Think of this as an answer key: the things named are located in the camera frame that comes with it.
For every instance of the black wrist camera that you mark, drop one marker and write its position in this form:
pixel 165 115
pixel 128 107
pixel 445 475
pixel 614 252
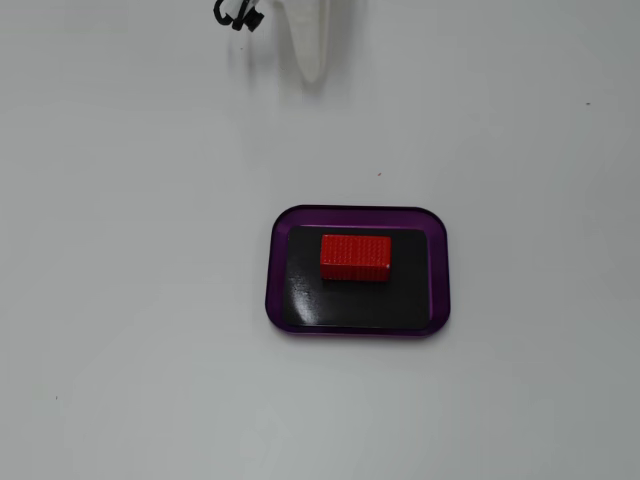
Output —
pixel 245 17

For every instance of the purple metal tray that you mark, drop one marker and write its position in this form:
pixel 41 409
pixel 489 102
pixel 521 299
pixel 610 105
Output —
pixel 277 280

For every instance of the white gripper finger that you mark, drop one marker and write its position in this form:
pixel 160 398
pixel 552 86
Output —
pixel 307 35

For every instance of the red textured cube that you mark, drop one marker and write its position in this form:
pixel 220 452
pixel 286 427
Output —
pixel 355 256

